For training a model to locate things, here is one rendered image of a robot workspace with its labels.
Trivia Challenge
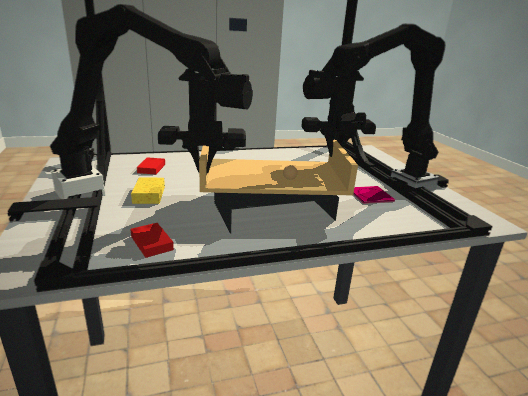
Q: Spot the brown ball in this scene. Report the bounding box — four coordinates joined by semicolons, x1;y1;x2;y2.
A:
283;165;298;180

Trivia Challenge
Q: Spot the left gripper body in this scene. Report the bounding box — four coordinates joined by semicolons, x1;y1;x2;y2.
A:
301;98;376;134

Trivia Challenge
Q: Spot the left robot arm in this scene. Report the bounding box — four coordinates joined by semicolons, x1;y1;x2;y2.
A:
303;24;445;178

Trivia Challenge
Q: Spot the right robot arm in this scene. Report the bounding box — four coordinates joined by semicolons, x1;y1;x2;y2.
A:
50;4;253;179

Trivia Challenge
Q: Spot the yellow sponge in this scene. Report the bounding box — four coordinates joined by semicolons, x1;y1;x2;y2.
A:
131;178;165;204

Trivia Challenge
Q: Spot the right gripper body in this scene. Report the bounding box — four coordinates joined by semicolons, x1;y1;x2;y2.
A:
158;104;246;147

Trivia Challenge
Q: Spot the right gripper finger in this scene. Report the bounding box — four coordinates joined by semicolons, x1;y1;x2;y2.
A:
182;145;200;173
206;143;223;174

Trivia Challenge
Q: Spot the tan tray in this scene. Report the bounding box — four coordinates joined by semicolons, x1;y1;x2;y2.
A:
199;140;358;196

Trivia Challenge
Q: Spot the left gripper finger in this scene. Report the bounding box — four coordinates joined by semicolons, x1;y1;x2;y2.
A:
338;133;356;148
319;128;335;157

